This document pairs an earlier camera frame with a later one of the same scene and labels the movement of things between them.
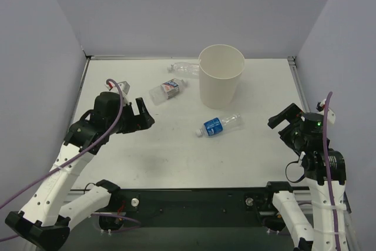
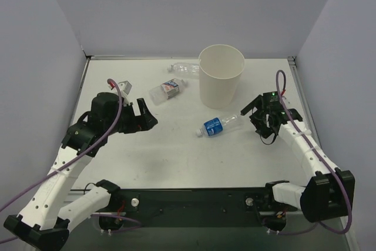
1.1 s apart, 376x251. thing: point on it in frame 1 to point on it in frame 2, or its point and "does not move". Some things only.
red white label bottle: (165, 90) does not move
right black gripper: (287, 126) to (258, 113)
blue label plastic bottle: (215, 126) does not move
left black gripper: (135, 119) does not move
